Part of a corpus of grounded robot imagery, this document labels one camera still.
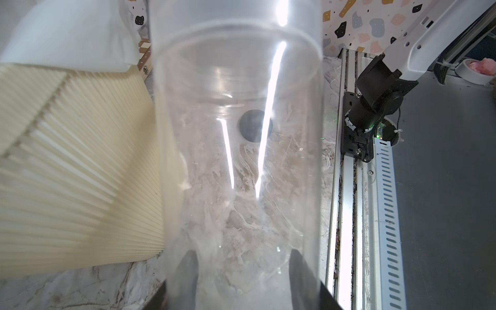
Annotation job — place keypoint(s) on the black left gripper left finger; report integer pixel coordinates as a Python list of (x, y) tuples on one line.
[(179, 290)]

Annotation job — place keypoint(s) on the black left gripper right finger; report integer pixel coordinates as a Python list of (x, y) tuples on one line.
[(306, 293)]

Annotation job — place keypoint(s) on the black round jar lid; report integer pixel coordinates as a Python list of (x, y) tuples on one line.
[(250, 125)]

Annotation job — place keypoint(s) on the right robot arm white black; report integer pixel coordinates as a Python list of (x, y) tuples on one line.
[(390, 76)]

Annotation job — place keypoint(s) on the cream ribbed trash bin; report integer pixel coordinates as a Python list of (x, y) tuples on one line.
[(80, 183)]

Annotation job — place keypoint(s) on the wooden folding chess board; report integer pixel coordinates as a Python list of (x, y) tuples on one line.
[(145, 65)]

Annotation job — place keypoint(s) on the white tape roll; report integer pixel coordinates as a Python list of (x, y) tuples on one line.
[(468, 74)]

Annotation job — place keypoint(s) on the white plastic bin liner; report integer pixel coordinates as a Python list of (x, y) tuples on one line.
[(93, 36)]

